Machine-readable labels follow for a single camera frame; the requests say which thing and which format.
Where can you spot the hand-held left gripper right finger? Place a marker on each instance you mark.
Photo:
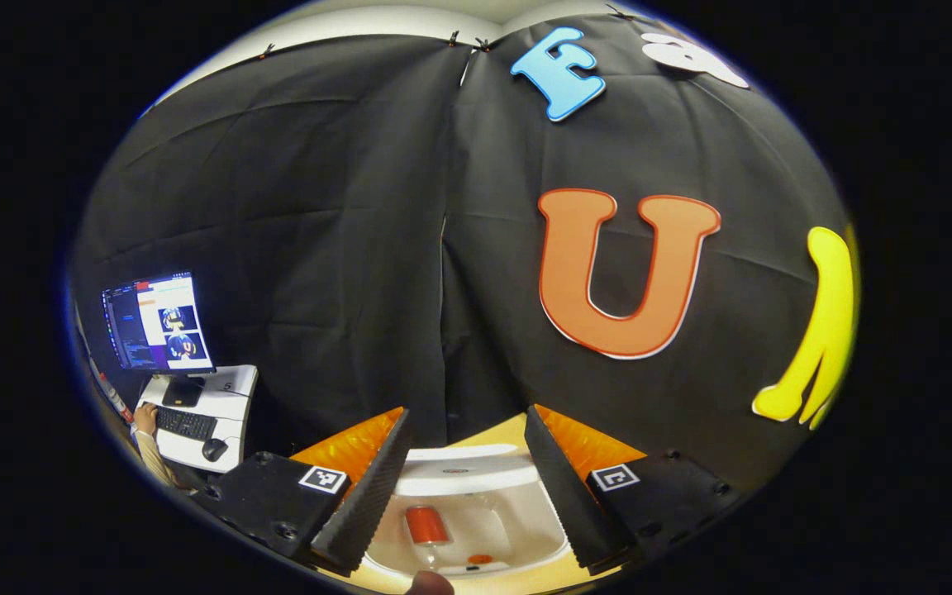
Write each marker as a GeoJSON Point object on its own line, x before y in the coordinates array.
{"type": "Point", "coordinates": [563, 496]}

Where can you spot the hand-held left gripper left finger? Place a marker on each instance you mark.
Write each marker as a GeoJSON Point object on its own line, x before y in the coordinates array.
{"type": "Point", "coordinates": [373, 496]}

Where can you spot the red pop can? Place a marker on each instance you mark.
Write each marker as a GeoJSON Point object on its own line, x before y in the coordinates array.
{"type": "Point", "coordinates": [426, 525]}

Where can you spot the white desktop garbage bin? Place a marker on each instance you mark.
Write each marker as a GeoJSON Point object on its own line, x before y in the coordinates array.
{"type": "Point", "coordinates": [476, 479]}

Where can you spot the orange paper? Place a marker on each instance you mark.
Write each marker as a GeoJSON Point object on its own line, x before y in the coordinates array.
{"type": "Point", "coordinates": [480, 559]}

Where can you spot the black computer mouse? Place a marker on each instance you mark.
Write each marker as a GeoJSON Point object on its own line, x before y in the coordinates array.
{"type": "Point", "coordinates": [214, 449]}

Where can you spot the white side table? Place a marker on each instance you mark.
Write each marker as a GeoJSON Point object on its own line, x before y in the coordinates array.
{"type": "Point", "coordinates": [232, 388]}

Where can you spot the black keyboard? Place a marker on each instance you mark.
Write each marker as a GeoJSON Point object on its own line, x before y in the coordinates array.
{"type": "Point", "coordinates": [185, 423]}

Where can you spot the black monitor stand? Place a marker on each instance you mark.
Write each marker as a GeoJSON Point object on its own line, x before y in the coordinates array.
{"type": "Point", "coordinates": [183, 392]}

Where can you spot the computer monitor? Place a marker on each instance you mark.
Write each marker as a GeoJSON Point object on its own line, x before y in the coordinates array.
{"type": "Point", "coordinates": [154, 322]}

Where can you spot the black backdrop cloth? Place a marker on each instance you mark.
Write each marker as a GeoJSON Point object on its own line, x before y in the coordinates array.
{"type": "Point", "coordinates": [319, 207]}

